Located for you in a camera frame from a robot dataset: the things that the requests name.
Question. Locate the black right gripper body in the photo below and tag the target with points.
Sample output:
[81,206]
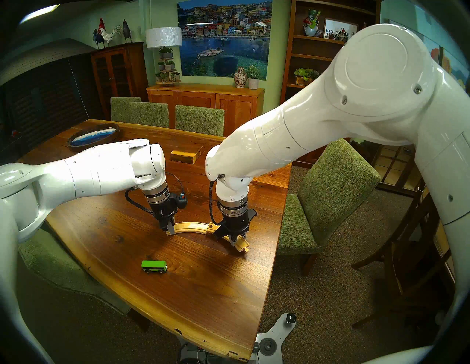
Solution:
[235,220]

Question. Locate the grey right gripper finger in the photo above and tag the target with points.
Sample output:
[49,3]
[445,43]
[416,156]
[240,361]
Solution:
[222,233]
[253,214]

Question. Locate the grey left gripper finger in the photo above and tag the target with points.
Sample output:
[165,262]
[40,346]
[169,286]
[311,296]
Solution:
[164,224]
[172,227]

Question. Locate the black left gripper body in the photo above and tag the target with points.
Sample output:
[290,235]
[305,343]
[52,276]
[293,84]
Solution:
[163,211]

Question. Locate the curved wooden track piece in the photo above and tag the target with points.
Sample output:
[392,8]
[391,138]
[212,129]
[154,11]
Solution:
[191,226]
[244,246]

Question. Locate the green toy bus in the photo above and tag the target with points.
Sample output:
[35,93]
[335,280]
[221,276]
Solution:
[154,266]

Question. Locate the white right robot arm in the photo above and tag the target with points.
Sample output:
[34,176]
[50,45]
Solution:
[330,110]

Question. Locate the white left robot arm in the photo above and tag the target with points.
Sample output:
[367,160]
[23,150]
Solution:
[84,176]

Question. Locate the wooden box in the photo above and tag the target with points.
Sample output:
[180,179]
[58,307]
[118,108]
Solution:
[186,154]

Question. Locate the green upholstered chair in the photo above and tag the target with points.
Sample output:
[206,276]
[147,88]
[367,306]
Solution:
[55,268]
[330,190]
[121,108]
[200,119]
[148,114]

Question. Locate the dark table leg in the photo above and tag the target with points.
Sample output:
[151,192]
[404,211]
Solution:
[139,319]

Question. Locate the oval tray blue inlay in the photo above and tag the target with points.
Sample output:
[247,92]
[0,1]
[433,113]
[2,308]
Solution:
[93,136]

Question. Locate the black knob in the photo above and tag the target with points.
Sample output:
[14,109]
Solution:
[290,317]

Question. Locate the wooden sideboard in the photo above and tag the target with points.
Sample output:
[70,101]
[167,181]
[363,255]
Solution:
[194,99]

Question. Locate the black round disc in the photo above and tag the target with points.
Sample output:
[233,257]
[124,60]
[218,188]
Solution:
[267,346]

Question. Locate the tiered wooden plant stand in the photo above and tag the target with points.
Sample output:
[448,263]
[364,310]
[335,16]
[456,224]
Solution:
[168,83]

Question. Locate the plant in white pot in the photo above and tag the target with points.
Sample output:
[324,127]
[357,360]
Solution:
[253,82]

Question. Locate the patterned ceramic vase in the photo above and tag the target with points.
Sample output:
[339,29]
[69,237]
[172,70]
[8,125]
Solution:
[240,77]

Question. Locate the dark wooden glass-door cabinet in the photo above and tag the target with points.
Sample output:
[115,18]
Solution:
[117,73]

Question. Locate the succulents in wooden planter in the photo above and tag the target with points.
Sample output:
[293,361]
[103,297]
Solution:
[306,75]

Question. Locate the dark glass-front cabinet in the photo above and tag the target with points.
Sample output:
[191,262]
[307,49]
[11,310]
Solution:
[396,165]

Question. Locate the dark slatted window blind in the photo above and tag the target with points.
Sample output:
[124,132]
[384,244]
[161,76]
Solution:
[44,110]

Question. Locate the dark wooden chair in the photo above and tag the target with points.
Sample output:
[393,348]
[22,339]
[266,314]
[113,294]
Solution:
[404,257]

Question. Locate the harbour town painting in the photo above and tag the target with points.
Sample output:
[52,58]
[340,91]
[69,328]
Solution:
[224,47]

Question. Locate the dark wooden bookshelf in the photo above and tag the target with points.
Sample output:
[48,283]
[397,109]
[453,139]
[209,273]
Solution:
[315,57]

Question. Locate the white drum lampshade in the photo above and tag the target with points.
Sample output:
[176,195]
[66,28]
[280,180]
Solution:
[163,36]

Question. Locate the dark grey rooster figurine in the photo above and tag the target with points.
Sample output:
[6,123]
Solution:
[126,31]

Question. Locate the white rooster figurine red comb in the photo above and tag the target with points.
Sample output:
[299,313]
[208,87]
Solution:
[108,35]

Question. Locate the blue rooster figurine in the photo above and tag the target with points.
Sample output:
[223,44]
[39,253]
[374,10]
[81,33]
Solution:
[97,38]

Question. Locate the tan wooden desk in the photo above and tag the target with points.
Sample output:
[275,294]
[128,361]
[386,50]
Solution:
[444,238]

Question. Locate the framed text sign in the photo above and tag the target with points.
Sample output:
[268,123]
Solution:
[339,29]

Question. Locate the red ornament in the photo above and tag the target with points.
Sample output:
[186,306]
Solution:
[364,25]

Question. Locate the ceiling light panel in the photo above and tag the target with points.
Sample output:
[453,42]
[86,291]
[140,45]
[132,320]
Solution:
[38,14]

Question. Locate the narrow landscape painting panel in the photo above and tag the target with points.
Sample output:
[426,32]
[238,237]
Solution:
[453,69]

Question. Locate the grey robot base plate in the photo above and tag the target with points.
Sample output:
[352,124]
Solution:
[273,335]

